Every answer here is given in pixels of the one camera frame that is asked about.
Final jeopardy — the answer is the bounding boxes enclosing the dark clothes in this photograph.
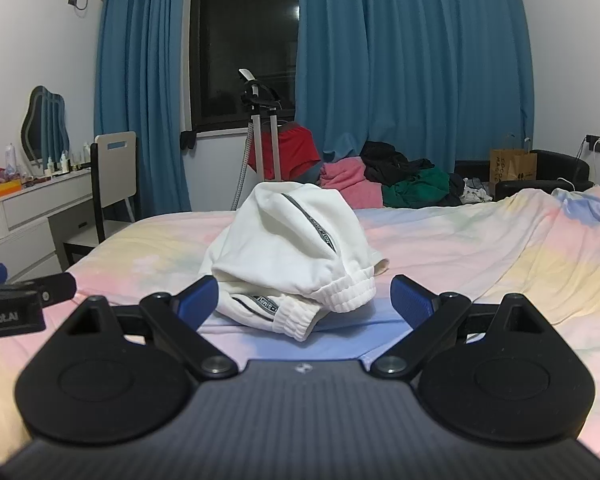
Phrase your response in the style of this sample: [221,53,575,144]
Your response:
[442,172,467,207]

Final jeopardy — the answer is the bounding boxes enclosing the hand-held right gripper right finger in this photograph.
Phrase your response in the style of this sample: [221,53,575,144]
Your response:
[370,274,545,380]

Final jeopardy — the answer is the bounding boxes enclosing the wavy mirror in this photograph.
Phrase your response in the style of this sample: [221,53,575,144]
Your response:
[20,85,71,164]

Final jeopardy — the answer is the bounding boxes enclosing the garment steamer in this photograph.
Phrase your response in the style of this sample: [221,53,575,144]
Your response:
[230,67,284,211]

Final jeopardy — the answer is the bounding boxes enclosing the red garment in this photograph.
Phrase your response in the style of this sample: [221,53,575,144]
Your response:
[247,122,324,182]

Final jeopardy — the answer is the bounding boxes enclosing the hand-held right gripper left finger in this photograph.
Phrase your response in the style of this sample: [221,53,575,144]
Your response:
[62,275,239,380]

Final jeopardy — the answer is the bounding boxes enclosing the pastel bed blanket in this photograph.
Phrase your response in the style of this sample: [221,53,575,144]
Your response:
[0,186,600,466]

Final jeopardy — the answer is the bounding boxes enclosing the black sofa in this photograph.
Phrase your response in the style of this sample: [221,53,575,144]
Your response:
[452,149,594,203]

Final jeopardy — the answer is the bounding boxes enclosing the black clothes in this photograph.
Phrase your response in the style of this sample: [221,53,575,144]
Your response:
[360,141,436,187]

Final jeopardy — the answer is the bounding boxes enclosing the white pants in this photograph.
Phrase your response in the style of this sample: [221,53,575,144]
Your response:
[198,181,390,343]

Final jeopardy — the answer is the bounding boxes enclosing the row of small cosmetic bottles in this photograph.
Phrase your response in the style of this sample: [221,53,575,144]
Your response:
[44,142,94,177]

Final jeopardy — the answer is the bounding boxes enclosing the green cloth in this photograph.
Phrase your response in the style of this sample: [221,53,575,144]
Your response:
[381,167,451,209]

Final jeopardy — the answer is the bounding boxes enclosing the brown paper bag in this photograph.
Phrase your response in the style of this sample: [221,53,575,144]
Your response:
[489,135,538,196]

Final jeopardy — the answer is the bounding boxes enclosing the white patterned cloth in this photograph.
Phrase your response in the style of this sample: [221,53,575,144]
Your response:
[461,177,494,204]

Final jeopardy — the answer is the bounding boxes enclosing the blue curtain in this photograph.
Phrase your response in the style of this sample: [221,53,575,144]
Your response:
[94,0,194,223]
[294,0,536,202]

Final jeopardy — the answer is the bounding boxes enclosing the dark window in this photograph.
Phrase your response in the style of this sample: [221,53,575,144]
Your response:
[189,0,301,134]

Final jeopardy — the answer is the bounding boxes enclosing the white dresser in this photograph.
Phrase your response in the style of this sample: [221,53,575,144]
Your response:
[0,167,94,286]

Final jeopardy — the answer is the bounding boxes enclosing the orange box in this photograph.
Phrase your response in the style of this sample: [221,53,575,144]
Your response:
[0,181,24,205]

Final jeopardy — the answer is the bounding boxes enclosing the white black chair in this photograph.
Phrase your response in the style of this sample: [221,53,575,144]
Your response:
[62,131,138,269]

